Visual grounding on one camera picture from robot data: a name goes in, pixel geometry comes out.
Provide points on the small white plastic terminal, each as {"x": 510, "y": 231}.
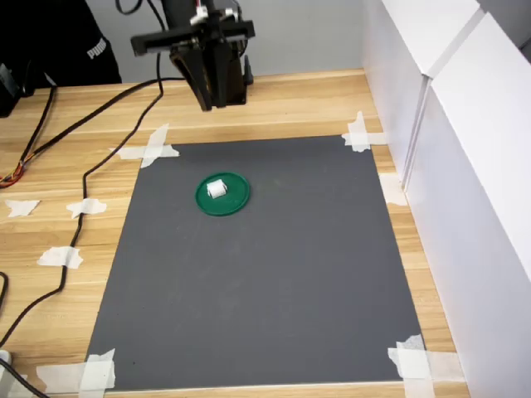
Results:
{"x": 216, "y": 189}

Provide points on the round green lid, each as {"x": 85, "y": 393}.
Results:
{"x": 236, "y": 197}

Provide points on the white tape patch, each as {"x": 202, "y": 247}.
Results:
{"x": 392, "y": 188}
{"x": 97, "y": 371}
{"x": 60, "y": 256}
{"x": 359, "y": 139}
{"x": 22, "y": 207}
{"x": 159, "y": 151}
{"x": 415, "y": 365}
{"x": 87, "y": 206}

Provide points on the person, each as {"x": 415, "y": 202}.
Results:
{"x": 62, "y": 41}

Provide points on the white partition panel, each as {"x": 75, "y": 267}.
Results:
{"x": 477, "y": 186}
{"x": 394, "y": 62}

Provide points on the dark grey mat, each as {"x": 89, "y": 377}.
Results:
{"x": 249, "y": 269}

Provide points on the small white wrist camera box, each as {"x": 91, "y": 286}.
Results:
{"x": 199, "y": 16}

